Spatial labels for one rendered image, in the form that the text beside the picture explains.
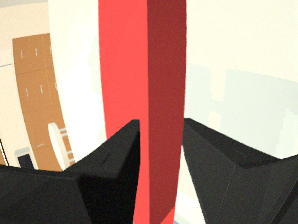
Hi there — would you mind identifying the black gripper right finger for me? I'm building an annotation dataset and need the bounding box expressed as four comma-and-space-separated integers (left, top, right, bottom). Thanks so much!
182, 119, 298, 224

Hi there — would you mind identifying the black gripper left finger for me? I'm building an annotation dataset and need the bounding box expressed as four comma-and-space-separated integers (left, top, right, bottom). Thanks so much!
0, 120, 141, 224

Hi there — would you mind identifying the red box lid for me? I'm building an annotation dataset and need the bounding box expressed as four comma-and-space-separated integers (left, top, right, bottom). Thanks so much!
98, 0, 188, 224

